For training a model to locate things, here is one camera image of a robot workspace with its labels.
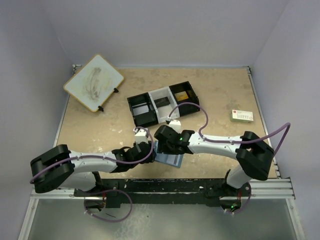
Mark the blue leather card holder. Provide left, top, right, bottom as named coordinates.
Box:
left=153, top=140, right=184, bottom=168

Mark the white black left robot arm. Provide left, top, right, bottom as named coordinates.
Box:
left=30, top=140, right=156, bottom=194

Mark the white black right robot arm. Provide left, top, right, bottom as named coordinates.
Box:
left=154, top=125, right=274, bottom=189

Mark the white card in tray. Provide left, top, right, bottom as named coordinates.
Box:
left=133, top=105, right=149, bottom=116

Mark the black card in tray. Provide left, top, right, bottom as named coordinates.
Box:
left=154, top=96, right=171, bottom=108

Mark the gold card in tray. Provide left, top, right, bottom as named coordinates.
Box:
left=174, top=91, right=189, bottom=102

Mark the small white card box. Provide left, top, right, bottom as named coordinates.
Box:
left=230, top=109, right=254, bottom=123

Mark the black and white tray organizer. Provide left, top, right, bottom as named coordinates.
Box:
left=127, top=81, right=200, bottom=128

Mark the black whiteboard stand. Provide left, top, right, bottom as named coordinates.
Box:
left=98, top=87, right=119, bottom=112

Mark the yellow-framed whiteboard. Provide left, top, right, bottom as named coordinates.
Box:
left=63, top=54, right=125, bottom=113

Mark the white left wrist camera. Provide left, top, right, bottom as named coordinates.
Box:
left=133, top=127, right=149, bottom=144

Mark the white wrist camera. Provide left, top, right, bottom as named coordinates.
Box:
left=166, top=119, right=182, bottom=132
left=133, top=127, right=149, bottom=144

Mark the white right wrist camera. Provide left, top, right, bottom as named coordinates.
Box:
left=166, top=119, right=182, bottom=132

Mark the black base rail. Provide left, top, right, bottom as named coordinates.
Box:
left=74, top=178, right=252, bottom=209

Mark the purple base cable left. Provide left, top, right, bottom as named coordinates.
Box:
left=83, top=188, right=133, bottom=222

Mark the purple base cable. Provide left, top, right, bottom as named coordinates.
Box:
left=83, top=188, right=133, bottom=222
left=223, top=183, right=252, bottom=216

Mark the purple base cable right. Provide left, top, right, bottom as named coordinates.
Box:
left=223, top=183, right=252, bottom=216

